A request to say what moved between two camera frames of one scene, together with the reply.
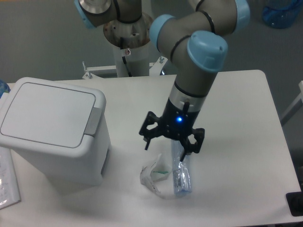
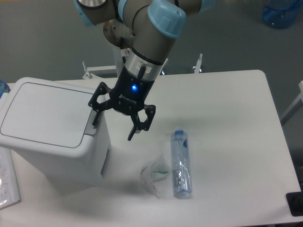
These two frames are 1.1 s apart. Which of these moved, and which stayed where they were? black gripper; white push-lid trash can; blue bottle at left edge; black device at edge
Moved: black gripper
Stayed: black device at edge; white push-lid trash can; blue bottle at left edge
